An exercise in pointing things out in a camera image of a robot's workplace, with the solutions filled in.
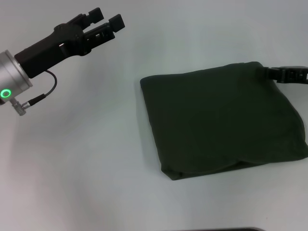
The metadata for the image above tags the silver left cable connector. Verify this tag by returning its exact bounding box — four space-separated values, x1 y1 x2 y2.
11 98 31 117

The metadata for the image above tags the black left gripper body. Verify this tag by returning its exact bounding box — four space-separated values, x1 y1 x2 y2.
14 22 92 79

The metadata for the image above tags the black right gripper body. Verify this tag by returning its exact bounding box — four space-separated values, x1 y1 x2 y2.
279 65 308 85

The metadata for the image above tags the dark green printed T-shirt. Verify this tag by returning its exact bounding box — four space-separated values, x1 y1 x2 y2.
140 61 308 181

